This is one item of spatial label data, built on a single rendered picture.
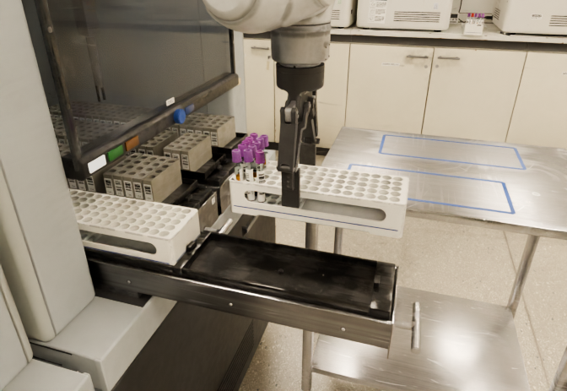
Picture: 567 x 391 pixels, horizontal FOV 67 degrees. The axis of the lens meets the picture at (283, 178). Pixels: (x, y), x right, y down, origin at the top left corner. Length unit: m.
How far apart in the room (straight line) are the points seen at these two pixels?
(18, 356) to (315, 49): 0.60
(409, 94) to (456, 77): 0.29
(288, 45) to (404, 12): 2.25
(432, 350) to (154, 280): 0.87
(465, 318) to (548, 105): 1.82
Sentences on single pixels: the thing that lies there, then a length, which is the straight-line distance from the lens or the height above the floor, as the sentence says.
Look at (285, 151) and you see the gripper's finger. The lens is 0.64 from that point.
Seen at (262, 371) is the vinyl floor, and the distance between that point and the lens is 1.61.
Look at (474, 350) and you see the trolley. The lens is 1.41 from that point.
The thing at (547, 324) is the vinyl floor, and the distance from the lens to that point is 2.04.
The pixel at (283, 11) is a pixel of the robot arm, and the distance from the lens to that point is 0.46.
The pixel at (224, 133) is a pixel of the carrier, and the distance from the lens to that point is 1.14.
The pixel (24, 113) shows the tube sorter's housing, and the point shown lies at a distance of 0.65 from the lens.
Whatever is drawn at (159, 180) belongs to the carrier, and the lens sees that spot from 0.88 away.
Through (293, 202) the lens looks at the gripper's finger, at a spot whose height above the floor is 0.90.
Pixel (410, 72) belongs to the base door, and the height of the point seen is 0.66.
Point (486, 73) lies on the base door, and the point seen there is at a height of 0.68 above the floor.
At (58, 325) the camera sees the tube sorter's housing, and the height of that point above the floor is 0.76.
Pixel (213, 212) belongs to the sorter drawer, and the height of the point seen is 0.76.
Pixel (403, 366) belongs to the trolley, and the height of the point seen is 0.28.
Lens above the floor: 1.25
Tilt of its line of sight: 26 degrees down
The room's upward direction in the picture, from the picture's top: straight up
